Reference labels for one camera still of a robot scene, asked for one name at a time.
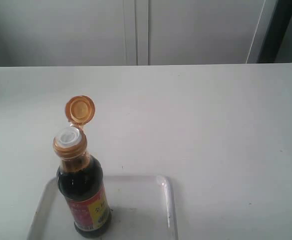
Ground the dark soy sauce bottle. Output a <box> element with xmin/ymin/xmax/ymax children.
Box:
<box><xmin>53</xmin><ymin>95</ymin><xmax>112</xmax><ymax>239</ymax></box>

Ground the white plastic tray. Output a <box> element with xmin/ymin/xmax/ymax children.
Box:
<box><xmin>27</xmin><ymin>175</ymin><xmax>178</xmax><ymax>240</ymax></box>

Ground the dark vertical post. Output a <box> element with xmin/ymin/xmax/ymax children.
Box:
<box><xmin>257</xmin><ymin>0</ymin><xmax>292</xmax><ymax>64</ymax></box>

